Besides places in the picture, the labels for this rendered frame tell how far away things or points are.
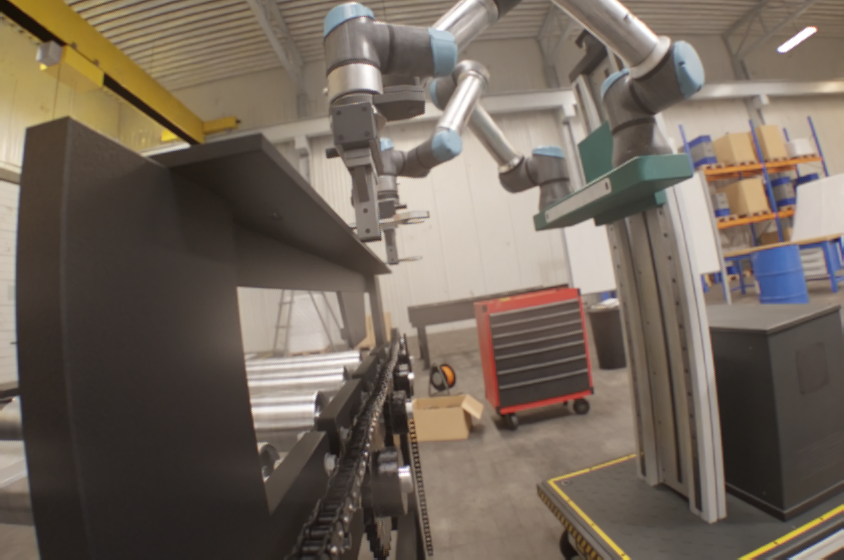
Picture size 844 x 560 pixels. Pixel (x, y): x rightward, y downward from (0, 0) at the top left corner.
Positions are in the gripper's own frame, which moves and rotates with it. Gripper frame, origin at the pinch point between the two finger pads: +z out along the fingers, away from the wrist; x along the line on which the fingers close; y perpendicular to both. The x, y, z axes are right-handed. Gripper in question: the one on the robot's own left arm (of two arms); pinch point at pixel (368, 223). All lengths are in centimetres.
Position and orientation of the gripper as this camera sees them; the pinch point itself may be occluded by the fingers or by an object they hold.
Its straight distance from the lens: 50.2
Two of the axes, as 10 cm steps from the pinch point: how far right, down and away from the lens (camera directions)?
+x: -0.1, -1.7, -9.9
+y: -9.9, 1.3, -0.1
